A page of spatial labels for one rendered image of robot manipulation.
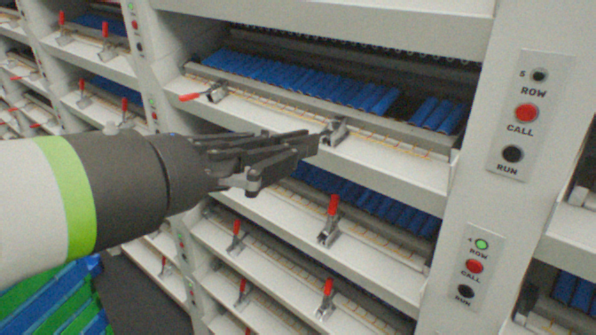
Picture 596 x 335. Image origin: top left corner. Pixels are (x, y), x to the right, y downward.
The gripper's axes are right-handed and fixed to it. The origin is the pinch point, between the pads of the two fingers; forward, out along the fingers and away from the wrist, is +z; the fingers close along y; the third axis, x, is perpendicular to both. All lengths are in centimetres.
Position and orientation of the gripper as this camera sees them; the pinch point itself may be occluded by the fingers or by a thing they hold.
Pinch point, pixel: (294, 145)
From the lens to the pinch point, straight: 46.9
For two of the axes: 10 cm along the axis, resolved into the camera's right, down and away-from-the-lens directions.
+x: 1.4, -9.2, -3.5
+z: 6.4, -1.9, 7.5
